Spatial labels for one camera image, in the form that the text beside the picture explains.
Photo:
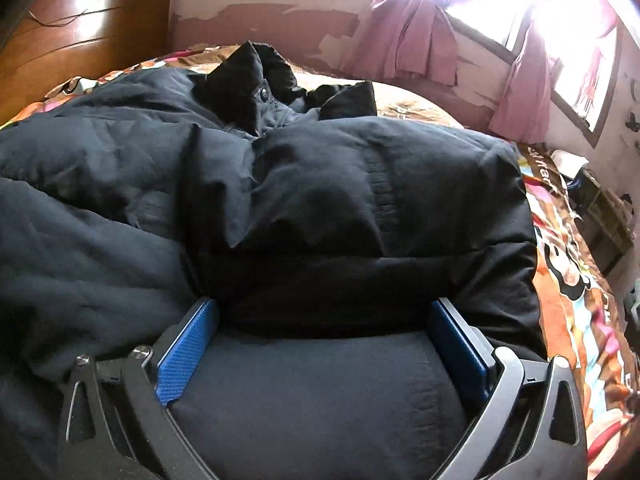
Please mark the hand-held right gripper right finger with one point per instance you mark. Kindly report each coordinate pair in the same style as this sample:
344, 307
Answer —
460, 355

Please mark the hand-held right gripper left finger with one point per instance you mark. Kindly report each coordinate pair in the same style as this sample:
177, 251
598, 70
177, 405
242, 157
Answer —
187, 352

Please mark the black puffer jacket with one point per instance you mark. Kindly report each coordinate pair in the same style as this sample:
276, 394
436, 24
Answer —
300, 200

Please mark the brown printed blanket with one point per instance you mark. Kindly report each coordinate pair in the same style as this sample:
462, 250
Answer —
575, 310

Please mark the cluttered wooden desk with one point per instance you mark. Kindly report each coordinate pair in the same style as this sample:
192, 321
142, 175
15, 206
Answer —
605, 230

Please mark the pink tied curtain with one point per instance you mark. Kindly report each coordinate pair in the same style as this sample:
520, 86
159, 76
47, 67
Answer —
525, 95
410, 35

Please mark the window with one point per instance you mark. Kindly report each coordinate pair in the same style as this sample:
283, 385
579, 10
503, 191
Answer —
585, 90

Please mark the wooden headboard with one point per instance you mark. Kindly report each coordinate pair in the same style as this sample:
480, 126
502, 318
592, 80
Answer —
75, 35

